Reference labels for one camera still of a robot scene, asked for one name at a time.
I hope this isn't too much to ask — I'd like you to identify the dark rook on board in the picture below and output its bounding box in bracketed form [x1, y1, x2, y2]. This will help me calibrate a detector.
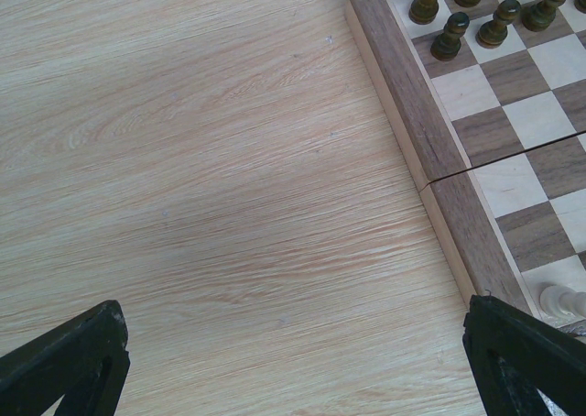
[408, 0, 439, 25]

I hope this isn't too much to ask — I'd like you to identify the light rook on board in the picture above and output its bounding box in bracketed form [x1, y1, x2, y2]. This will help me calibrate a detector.
[539, 285, 585, 319]

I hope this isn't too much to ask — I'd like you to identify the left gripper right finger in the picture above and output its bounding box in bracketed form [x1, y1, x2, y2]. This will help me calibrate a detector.
[462, 295, 585, 415]

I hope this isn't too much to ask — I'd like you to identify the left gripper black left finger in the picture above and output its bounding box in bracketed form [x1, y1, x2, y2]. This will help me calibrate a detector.
[1, 300, 130, 415]

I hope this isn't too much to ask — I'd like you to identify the dark pawn on board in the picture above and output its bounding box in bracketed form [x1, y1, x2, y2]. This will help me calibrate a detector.
[475, 0, 521, 49]
[521, 0, 566, 32]
[430, 12, 470, 61]

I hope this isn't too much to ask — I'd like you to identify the wooden chess board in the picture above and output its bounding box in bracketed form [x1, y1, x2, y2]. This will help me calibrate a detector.
[347, 0, 585, 337]

